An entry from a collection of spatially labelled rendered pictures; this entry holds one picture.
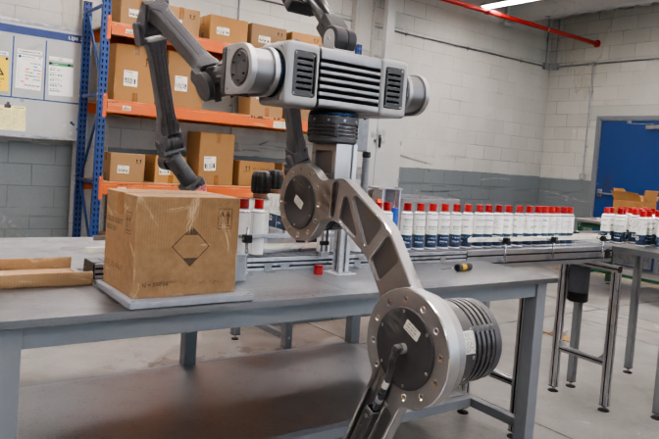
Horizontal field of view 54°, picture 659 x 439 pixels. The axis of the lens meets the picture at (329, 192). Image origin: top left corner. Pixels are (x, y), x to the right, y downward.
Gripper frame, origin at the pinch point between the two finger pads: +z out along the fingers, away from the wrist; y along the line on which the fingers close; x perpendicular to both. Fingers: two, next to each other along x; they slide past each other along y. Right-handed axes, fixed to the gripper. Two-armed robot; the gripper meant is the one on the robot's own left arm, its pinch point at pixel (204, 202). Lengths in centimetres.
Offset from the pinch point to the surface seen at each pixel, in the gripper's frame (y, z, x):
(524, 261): -6, 129, -112
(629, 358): 12, 274, -173
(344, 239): -16, 40, -30
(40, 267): 13, -14, 52
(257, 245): -3.0, 24.3, -5.7
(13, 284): -13, -23, 61
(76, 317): -46, -16, 56
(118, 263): -30, -14, 39
